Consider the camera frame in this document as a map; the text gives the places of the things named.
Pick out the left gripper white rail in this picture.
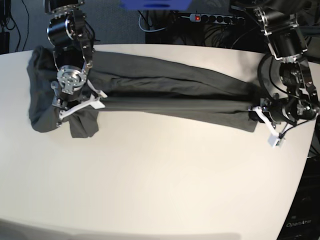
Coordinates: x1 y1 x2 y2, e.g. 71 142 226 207
248 106 279 137

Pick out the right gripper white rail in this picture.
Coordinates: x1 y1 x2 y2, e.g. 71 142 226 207
56 81 108 128

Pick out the grey T-shirt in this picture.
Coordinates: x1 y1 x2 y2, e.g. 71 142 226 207
26 46 261 138

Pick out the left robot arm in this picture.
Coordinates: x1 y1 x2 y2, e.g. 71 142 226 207
230 0 320 140

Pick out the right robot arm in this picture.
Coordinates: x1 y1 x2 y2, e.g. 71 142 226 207
43 0 108 126

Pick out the blue plastic box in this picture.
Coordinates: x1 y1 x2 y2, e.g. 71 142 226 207
121 0 192 11

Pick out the white power strip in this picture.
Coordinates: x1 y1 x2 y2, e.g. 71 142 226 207
187 13 246 26

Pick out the black box left background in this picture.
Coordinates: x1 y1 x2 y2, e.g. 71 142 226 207
0 31 10 55

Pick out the black OpenArm base box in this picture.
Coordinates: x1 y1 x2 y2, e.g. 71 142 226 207
277 156 320 240

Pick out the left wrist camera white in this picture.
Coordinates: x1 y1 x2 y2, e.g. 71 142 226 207
267 134 286 148

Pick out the white cable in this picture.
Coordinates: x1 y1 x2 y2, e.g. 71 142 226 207
137 10 168 33

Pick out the black cable left background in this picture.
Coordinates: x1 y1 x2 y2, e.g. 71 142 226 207
0 0 30 54

